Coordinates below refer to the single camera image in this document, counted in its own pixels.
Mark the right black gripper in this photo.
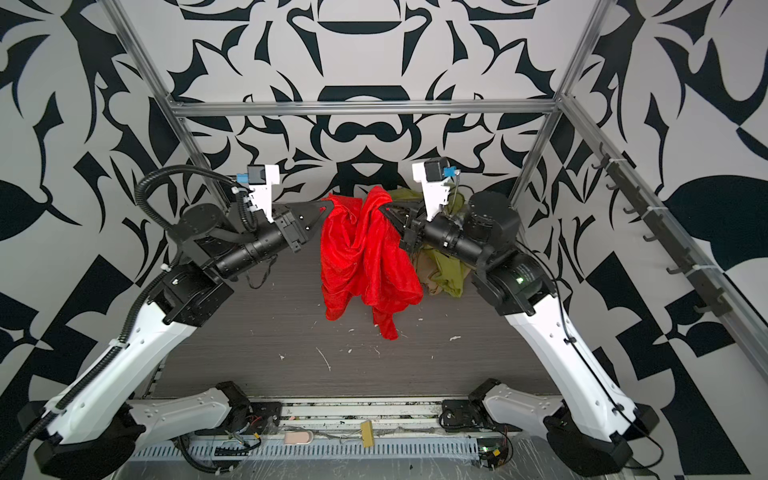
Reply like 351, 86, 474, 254
387, 196, 500, 274

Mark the red cloth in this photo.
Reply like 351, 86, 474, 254
321, 186, 423, 341

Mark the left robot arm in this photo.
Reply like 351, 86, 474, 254
1, 199, 340, 479

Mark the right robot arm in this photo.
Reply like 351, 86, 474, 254
379, 191, 659, 477

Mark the beige cloth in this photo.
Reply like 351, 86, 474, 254
413, 250, 442, 296

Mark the green printed t-shirt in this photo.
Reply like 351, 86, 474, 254
388, 188, 470, 298

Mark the yellow block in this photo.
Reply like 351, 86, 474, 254
360, 420, 375, 449

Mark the pink eraser block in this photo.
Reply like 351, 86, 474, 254
284, 430, 314, 445

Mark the small electronics board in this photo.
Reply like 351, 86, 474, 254
477, 437, 513, 470

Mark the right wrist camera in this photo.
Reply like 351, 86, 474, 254
411, 157, 461, 221

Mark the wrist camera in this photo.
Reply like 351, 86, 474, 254
411, 157, 461, 221
235, 164, 280, 223

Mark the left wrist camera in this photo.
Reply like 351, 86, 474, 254
235, 164, 280, 223

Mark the black corrugated cable conduit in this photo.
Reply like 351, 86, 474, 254
0, 164, 259, 475

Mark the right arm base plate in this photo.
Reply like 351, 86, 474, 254
438, 399, 521, 433

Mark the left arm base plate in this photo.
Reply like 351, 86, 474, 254
240, 401, 283, 435

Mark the white slotted cable duct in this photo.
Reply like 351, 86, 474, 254
119, 436, 481, 462

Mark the aluminium cage frame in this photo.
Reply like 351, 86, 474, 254
102, 1, 767, 375

